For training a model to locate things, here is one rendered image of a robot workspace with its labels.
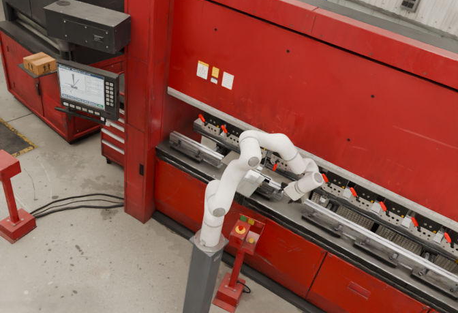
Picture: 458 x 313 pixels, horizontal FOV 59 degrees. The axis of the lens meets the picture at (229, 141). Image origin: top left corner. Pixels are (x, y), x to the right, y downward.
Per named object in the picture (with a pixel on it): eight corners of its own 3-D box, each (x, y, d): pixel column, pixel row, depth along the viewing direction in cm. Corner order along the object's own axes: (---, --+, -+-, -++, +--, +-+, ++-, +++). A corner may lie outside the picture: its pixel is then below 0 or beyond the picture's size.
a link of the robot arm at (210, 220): (204, 227, 236) (208, 198, 221) (202, 204, 250) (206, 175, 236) (224, 228, 238) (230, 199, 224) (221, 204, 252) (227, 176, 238)
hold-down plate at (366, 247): (352, 245, 284) (354, 243, 282) (355, 241, 288) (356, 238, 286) (394, 268, 274) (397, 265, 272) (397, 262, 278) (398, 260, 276)
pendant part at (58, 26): (54, 116, 310) (41, 7, 260) (73, 101, 330) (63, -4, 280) (115, 135, 304) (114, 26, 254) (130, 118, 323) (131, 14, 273)
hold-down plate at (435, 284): (409, 276, 270) (411, 273, 268) (411, 270, 274) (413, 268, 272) (456, 301, 260) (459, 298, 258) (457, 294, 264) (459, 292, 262)
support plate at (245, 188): (226, 186, 295) (226, 185, 294) (244, 168, 314) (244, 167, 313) (248, 198, 288) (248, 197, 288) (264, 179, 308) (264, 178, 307)
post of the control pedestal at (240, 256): (227, 286, 329) (239, 243, 297) (230, 281, 333) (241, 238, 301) (234, 289, 328) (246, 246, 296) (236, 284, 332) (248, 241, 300)
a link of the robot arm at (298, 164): (285, 138, 226) (308, 170, 243) (280, 161, 216) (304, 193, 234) (300, 136, 221) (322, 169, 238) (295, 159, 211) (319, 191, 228)
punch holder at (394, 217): (376, 216, 267) (386, 198, 258) (379, 209, 274) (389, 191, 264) (399, 227, 262) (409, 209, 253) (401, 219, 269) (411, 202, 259)
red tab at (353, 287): (346, 288, 294) (349, 283, 289) (347, 286, 295) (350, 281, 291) (367, 300, 289) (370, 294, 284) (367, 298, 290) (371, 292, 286)
